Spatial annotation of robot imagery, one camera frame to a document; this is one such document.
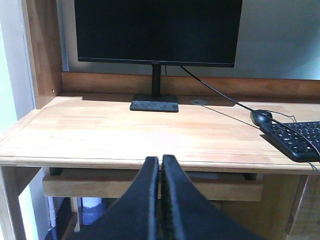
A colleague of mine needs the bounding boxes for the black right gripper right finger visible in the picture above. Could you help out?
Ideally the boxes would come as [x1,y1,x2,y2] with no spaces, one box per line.
[161,155,261,240]

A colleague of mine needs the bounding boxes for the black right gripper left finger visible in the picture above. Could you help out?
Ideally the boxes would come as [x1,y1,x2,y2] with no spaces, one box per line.
[69,156,159,240]

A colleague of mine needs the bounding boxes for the wooden keyboard tray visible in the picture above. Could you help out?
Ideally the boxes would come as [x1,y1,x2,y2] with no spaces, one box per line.
[42,168,263,202]

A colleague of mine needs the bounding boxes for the wooden desk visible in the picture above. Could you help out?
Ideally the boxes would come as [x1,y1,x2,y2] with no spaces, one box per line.
[0,0,320,240]

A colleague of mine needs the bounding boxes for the black computer mouse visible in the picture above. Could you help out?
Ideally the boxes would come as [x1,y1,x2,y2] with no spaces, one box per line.
[250,109,273,127]

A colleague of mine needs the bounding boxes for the black keyboard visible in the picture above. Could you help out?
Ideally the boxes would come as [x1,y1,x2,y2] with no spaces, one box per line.
[259,121,320,163]

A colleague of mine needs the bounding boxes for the black computer monitor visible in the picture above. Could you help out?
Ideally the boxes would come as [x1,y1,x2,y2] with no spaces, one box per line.
[74,0,243,113]

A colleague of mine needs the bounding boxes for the grey cable grommet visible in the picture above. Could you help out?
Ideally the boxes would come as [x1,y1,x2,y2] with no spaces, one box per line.
[191,99,207,106]

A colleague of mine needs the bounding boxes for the black monitor cable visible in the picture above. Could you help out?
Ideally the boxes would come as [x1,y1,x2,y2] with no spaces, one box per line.
[179,65,320,154]

